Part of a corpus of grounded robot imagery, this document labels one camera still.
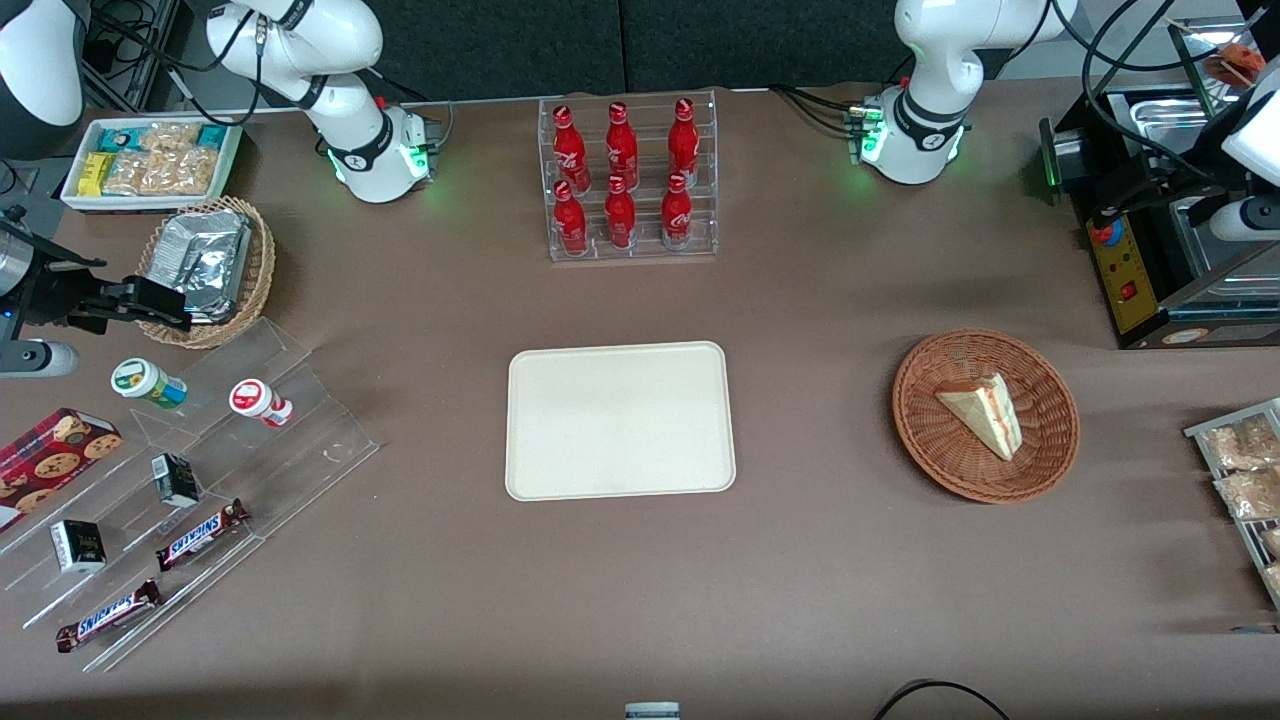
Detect white rectangular snack bin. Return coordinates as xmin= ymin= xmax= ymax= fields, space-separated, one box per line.
xmin=61 ymin=116 xmax=245 ymax=214

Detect grey metal snack tray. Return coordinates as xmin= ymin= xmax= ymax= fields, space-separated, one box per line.
xmin=1184 ymin=397 xmax=1280 ymax=612

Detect small black carton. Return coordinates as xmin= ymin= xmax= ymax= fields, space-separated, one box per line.
xmin=150 ymin=452 xmax=202 ymax=510
xmin=50 ymin=518 xmax=108 ymax=575

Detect clear acrylic bottle rack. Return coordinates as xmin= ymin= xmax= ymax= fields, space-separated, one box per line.
xmin=537 ymin=89 xmax=720 ymax=264

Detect black looped cable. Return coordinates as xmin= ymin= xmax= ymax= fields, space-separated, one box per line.
xmin=873 ymin=679 xmax=1013 ymax=720

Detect black food warmer case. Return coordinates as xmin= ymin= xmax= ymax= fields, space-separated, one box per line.
xmin=1040 ymin=15 xmax=1280 ymax=352

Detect light wicker basket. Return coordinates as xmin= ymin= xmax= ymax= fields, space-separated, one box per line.
xmin=137 ymin=196 xmax=277 ymax=350

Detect clear nut bag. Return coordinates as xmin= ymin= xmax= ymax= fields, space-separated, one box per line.
xmin=138 ymin=121 xmax=203 ymax=153
xmin=103 ymin=150 xmax=161 ymax=197
xmin=152 ymin=148 xmax=219 ymax=197

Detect yellow snack packet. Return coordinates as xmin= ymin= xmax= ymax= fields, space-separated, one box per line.
xmin=78 ymin=150 xmax=117 ymax=198

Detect steel warmer pan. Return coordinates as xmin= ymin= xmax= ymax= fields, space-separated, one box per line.
xmin=1172 ymin=200 xmax=1280 ymax=293
xmin=1108 ymin=88 xmax=1243 ymax=153

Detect triangular sandwich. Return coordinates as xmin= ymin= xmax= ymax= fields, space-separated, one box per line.
xmin=934 ymin=372 xmax=1025 ymax=463

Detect red cola bottle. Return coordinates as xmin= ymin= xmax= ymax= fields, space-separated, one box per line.
xmin=603 ymin=175 xmax=639 ymax=250
xmin=552 ymin=104 xmax=591 ymax=189
xmin=667 ymin=97 xmax=701 ymax=181
xmin=660 ymin=172 xmax=695 ymax=250
xmin=552 ymin=180 xmax=591 ymax=257
xmin=604 ymin=101 xmax=641 ymax=186

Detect Snickers chocolate bar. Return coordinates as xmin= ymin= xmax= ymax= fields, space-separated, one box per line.
xmin=55 ymin=578 xmax=163 ymax=654
xmin=155 ymin=498 xmax=250 ymax=573

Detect clear acrylic stepped stand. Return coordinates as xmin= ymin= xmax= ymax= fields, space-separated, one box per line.
xmin=0 ymin=318 xmax=382 ymax=674

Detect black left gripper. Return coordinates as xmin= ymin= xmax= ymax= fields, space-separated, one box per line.
xmin=1096 ymin=150 xmax=1234 ymax=232

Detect fried food on skewers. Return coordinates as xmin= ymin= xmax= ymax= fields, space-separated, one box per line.
xmin=1205 ymin=40 xmax=1269 ymax=91

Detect dark fabric partition panel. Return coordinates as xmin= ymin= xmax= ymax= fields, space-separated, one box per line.
xmin=362 ymin=0 xmax=623 ymax=103
xmin=620 ymin=0 xmax=913 ymax=97

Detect black cable bundle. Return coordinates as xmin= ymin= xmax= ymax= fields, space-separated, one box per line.
xmin=768 ymin=84 xmax=865 ymax=139

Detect green lid yogurt cup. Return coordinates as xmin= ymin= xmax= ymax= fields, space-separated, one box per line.
xmin=110 ymin=357 xmax=189 ymax=412

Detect cream plastic tray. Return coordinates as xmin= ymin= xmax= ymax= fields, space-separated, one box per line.
xmin=505 ymin=340 xmax=738 ymax=503

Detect red plaid cookie box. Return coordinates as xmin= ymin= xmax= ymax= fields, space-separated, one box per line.
xmin=0 ymin=407 xmax=124 ymax=532

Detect brown round wicker basket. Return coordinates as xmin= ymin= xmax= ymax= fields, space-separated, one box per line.
xmin=891 ymin=329 xmax=1082 ymax=505

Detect red lid yogurt cup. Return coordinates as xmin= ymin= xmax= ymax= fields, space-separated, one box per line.
xmin=228 ymin=377 xmax=295 ymax=430

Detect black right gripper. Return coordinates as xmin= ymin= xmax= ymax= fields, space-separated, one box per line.
xmin=0 ymin=228 xmax=192 ymax=334

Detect clear cracker bag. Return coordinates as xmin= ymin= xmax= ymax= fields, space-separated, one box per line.
xmin=1203 ymin=414 xmax=1280 ymax=472
xmin=1213 ymin=468 xmax=1280 ymax=522

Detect silver foil packs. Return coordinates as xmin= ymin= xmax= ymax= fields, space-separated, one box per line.
xmin=150 ymin=209 xmax=252 ymax=324

